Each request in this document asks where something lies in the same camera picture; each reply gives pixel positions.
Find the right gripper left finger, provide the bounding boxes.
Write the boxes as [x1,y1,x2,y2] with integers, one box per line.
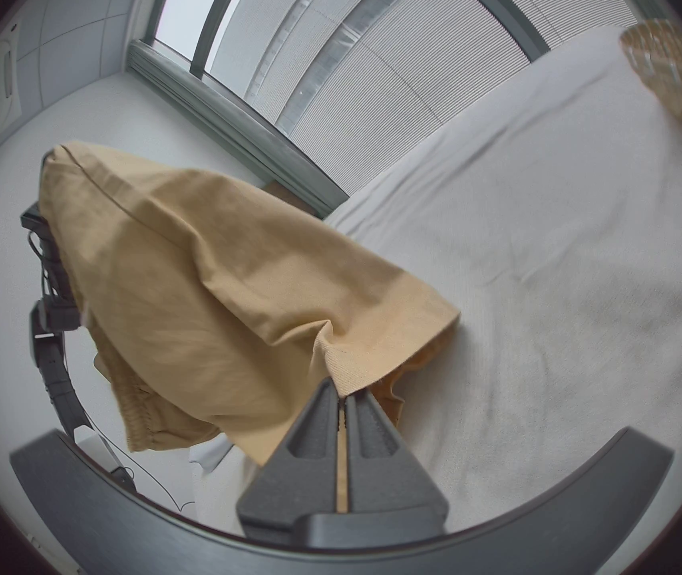
[236,377,342,530]

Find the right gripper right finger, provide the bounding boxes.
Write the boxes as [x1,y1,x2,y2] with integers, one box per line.
[347,389,451,530]

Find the tan shorts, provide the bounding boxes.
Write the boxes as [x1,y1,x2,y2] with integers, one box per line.
[38,140,461,468]

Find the bed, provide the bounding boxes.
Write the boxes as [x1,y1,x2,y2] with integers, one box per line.
[188,24,682,540]

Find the round woven basket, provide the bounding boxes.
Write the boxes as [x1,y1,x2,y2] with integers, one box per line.
[619,20,682,151]

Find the grey-green curtain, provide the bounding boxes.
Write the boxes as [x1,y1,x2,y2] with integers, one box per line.
[127,38,350,219]

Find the window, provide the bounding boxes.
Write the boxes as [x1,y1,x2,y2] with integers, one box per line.
[152,0,644,202]

